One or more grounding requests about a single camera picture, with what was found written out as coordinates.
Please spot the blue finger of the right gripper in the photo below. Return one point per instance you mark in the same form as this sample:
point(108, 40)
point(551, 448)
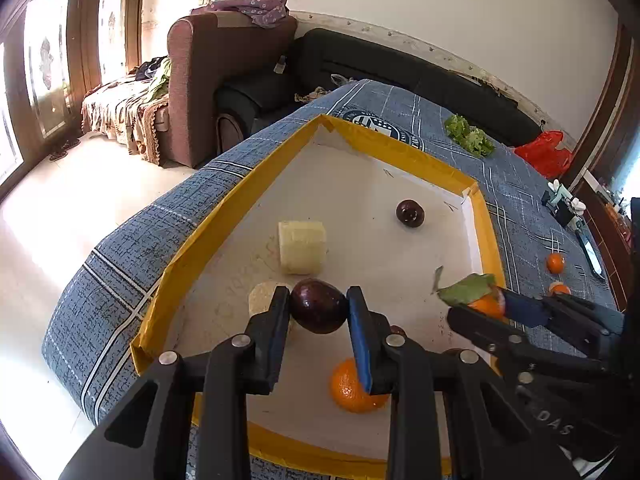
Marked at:
point(484, 332)
point(530, 312)

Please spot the green lettuce bunch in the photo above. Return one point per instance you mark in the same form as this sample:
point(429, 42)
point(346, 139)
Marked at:
point(470, 138)

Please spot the red plastic bag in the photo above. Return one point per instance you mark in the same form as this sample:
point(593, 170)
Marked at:
point(544, 154)

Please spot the dark red plum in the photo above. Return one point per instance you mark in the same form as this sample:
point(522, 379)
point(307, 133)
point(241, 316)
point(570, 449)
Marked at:
point(410, 213)

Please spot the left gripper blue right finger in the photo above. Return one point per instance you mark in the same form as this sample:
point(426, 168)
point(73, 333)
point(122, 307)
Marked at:
point(393, 364)

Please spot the wrinkled red jujube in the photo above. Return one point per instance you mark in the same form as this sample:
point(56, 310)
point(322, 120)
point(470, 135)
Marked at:
point(395, 329)

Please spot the white block banana piece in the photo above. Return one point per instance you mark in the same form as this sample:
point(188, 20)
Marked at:
point(302, 247)

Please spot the purple cloth on armchair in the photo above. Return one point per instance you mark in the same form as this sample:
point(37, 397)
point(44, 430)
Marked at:
point(262, 13)

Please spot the orange with green leaf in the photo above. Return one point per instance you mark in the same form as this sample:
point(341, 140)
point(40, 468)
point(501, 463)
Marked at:
point(477, 291)

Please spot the blue plaid tablecloth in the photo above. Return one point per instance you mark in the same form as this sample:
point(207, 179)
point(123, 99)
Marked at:
point(147, 425)

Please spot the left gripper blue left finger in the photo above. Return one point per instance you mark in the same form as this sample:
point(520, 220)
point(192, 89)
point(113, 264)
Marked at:
point(246, 364)

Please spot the patterned covered couch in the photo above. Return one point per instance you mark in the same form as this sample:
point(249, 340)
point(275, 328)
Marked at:
point(132, 110)

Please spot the black box holder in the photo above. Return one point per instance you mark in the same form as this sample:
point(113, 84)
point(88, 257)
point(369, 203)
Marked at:
point(563, 213)

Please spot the wooden glass door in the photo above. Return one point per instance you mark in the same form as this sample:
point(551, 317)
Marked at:
point(53, 54)

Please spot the brown armchair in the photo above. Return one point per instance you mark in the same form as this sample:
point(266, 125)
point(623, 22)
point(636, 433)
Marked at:
point(205, 49)

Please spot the black smartphone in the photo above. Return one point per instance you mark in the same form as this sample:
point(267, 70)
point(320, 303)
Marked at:
point(593, 260)

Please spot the yellow rimmed white tray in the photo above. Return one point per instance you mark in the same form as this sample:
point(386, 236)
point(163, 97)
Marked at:
point(335, 205)

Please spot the black sofa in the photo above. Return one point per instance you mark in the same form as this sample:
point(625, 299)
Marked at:
point(326, 60)

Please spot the small dark plum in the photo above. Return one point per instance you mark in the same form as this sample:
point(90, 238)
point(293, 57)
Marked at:
point(318, 306)

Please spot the small orange tangerine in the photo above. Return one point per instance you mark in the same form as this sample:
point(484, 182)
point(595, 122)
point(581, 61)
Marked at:
point(558, 288)

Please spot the white cylinder banana piece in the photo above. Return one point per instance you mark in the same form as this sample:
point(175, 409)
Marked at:
point(260, 297)

